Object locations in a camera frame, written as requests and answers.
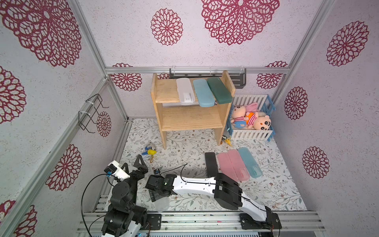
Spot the black pencil case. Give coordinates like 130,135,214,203
205,152,218,177

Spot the pink pencil case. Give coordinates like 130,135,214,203
227,150,250,182
217,153,238,182

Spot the frosted white pencil case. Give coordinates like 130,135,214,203
154,197,170,212
176,78,195,105

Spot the light teal pencil case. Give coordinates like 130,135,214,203
238,147,263,178

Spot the dark green pencil case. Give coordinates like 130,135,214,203
207,77,233,104

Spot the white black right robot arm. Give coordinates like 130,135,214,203
145,173,282,231

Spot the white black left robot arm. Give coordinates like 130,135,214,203
101,161,148,237

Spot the wooden two-tier shelf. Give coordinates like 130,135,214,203
150,70,236,150

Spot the pink plush doll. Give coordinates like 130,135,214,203
231,106,248,129

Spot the blue white toy crib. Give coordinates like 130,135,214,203
227,95,275,141

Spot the orange shirt plush doll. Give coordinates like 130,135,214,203
245,102,271,130

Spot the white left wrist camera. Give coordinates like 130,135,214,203
104,161,130,181

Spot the grey yellow plush keychain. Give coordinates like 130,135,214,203
141,143,157,163

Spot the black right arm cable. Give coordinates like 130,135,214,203
159,162,267,212

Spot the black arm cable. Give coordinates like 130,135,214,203
159,162,267,212
80,173,116,237

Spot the black wire wall rack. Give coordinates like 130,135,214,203
78,93,109,134

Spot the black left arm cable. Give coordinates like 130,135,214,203
80,173,116,237

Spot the yellow keychain by crib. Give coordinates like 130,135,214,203
221,136,233,147

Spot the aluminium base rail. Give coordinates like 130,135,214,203
76,211,326,237

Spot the dark metal wall shelf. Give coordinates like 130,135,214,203
169,69,246,89

